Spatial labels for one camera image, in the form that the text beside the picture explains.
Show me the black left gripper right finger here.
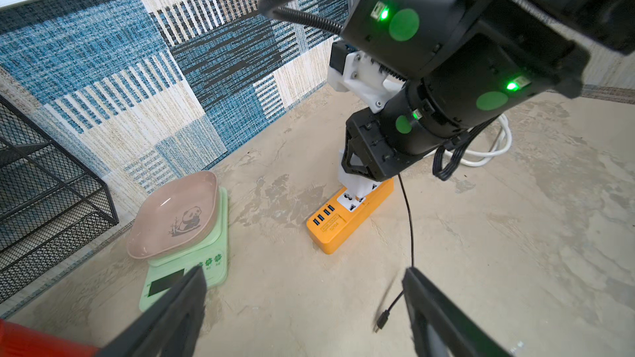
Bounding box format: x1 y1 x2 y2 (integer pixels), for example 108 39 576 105
402 267 509 356

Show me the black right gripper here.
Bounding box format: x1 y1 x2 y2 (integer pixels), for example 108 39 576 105
341 108 422 182

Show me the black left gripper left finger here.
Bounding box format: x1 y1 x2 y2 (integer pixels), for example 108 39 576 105
97 266 207 356

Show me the black usb cable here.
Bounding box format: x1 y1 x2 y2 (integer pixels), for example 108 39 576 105
374 173 416 333

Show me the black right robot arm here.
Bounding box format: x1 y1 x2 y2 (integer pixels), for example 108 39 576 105
258 0 634 182

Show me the green electronic kitchen scale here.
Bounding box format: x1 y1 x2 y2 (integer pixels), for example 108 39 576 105
139 187 229 312

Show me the orange power strip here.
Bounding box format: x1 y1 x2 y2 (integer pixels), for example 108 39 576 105
306 179 395 255

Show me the pink bowl with panda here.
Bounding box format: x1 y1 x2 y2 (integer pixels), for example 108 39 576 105
127 171 221 259

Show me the red pen holder cup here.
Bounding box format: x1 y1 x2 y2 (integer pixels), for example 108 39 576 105
1 320 99 357

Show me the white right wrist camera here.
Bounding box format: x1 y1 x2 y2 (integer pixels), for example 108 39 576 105
327 41 404 113

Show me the white power strip cord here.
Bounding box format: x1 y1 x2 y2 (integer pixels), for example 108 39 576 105
426 112 513 169

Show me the black wire mesh shelf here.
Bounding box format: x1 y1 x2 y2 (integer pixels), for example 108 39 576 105
1 99 119 302

